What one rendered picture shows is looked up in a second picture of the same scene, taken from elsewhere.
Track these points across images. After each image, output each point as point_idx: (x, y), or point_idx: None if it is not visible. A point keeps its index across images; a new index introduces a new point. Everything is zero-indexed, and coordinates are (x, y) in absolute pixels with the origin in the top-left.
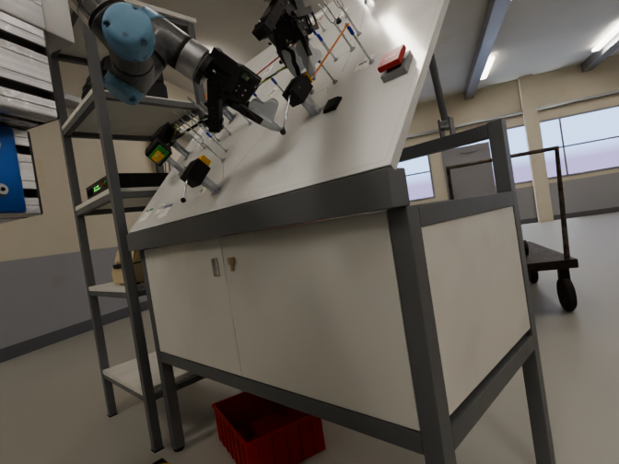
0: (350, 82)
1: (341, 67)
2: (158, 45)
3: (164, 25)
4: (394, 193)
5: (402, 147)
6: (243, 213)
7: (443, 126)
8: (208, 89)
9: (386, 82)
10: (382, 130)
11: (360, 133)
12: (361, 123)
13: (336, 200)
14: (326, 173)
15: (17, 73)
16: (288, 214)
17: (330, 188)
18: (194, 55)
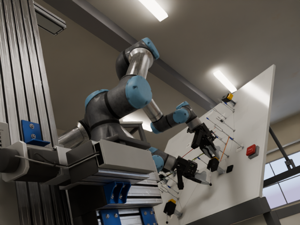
0: (235, 157)
1: (229, 148)
2: None
3: (159, 152)
4: (263, 207)
5: (262, 188)
6: (199, 224)
7: (288, 164)
8: (177, 172)
9: (251, 159)
10: (253, 181)
11: (244, 182)
12: (244, 178)
13: (241, 213)
14: (234, 202)
15: (156, 193)
16: (221, 222)
17: (237, 208)
18: (171, 161)
